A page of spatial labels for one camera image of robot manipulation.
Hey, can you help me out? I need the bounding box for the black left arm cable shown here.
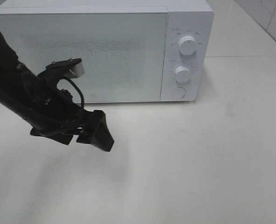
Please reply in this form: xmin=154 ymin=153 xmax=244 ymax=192
xmin=61 ymin=77 xmax=85 ymax=110

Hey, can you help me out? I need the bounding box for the white microwave door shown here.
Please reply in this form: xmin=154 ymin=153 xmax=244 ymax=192
xmin=0 ymin=13 xmax=167 ymax=102

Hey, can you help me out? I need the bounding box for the round door release button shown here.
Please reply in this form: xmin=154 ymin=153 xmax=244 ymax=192
xmin=172 ymin=87 xmax=186 ymax=99

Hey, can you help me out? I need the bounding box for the lower white timer knob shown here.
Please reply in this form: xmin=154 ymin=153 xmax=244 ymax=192
xmin=174 ymin=66 xmax=192 ymax=83

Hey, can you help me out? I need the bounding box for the white microwave oven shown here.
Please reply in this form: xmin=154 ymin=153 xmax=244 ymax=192
xmin=0 ymin=0 xmax=214 ymax=103

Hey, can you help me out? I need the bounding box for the upper white power knob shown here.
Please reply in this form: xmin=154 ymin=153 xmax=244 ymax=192
xmin=178 ymin=34 xmax=197 ymax=56

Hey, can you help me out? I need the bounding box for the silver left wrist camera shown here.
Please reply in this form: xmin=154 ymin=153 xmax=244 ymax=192
xmin=38 ymin=58 xmax=85 ymax=80

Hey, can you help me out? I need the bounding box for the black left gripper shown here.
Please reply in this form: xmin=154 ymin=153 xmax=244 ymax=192
xmin=16 ymin=63 xmax=114 ymax=152

